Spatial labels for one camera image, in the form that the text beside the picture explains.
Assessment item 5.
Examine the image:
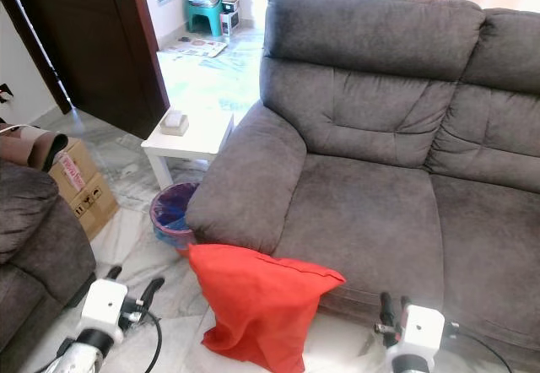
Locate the printed floor mat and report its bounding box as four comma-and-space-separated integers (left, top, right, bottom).
166, 36, 228, 59

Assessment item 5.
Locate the beige tissue box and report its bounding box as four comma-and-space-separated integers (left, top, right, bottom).
159, 107, 192, 137

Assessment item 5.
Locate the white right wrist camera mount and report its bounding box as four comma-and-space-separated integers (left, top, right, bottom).
388, 305, 448, 361

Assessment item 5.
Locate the red pillow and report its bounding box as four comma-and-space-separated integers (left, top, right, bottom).
187, 243, 348, 373

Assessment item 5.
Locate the dark wooden door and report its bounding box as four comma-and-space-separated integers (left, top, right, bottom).
0, 0, 170, 140

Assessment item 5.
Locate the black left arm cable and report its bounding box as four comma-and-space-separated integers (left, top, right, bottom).
143, 307, 163, 373

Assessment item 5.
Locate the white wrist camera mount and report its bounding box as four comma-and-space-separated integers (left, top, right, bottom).
78, 278, 132, 333
388, 305, 448, 361

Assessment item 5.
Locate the brown rolled mat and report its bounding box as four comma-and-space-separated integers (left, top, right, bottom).
0, 123, 69, 172

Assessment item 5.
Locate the grey fabric sofa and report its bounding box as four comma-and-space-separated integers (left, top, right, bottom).
186, 0, 540, 367
0, 160, 97, 373

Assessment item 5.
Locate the green plastic stool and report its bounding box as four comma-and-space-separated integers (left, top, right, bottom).
186, 0, 225, 37

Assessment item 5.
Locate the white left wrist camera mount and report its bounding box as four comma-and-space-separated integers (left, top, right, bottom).
78, 278, 132, 333

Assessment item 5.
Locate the white side table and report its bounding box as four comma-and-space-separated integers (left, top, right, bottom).
141, 109, 235, 191

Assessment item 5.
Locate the cardboard box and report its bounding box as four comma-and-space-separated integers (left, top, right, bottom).
48, 137, 121, 240

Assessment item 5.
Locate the waste bin with blue bag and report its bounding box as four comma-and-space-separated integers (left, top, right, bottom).
149, 181, 201, 252

